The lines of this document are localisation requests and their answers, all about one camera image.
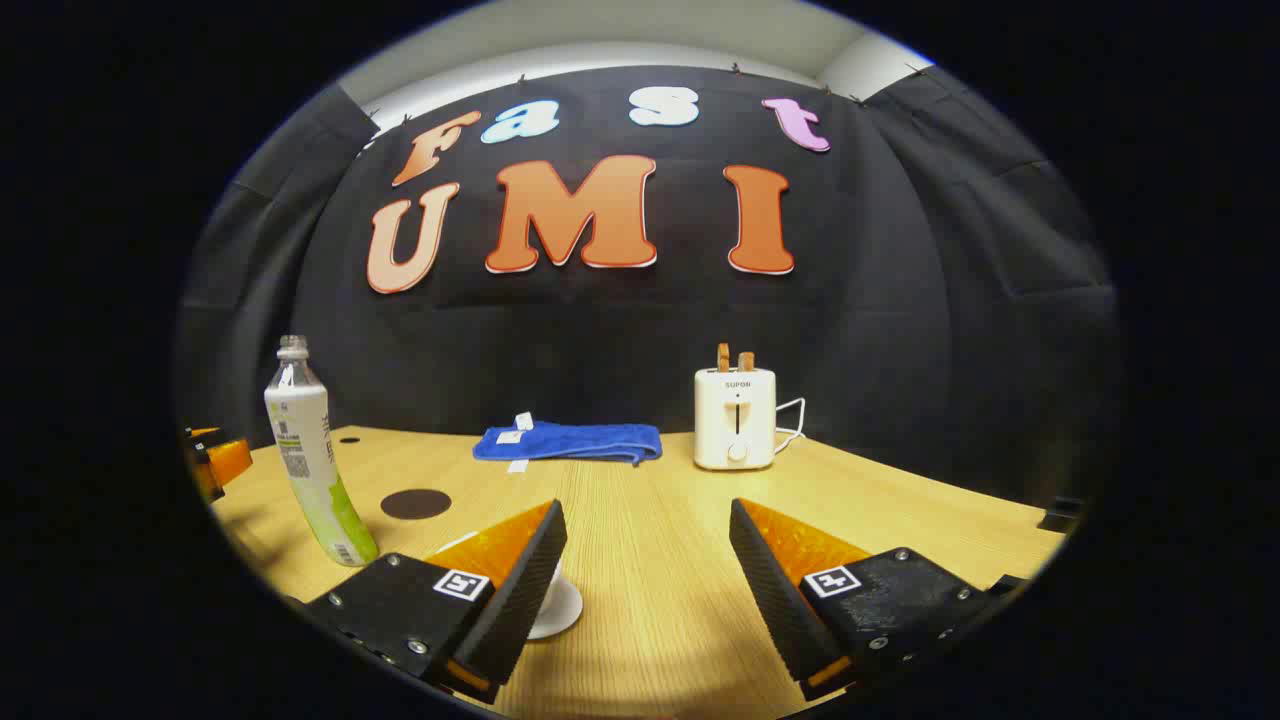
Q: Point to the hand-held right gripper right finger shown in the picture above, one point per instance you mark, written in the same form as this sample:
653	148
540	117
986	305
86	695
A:
775	600

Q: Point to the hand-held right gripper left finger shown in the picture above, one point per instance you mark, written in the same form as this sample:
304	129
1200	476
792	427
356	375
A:
520	590

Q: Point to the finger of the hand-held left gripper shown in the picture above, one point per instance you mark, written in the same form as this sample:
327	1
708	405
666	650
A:
203	434
228	465

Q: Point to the clear water bottle green label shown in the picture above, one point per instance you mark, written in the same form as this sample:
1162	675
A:
305	450

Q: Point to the dark round coaster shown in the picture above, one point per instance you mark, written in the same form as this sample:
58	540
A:
415	504

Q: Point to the white saucer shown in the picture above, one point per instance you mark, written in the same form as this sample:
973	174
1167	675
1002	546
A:
562	612

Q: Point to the blue towel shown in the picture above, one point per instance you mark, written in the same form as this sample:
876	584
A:
570	442

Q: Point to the white toaster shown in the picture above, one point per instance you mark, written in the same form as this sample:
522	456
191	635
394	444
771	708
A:
735	420

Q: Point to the black backdrop cloth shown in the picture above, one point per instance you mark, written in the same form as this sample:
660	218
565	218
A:
620	330

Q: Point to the dark table edge clamp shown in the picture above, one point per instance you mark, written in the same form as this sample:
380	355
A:
1062	515

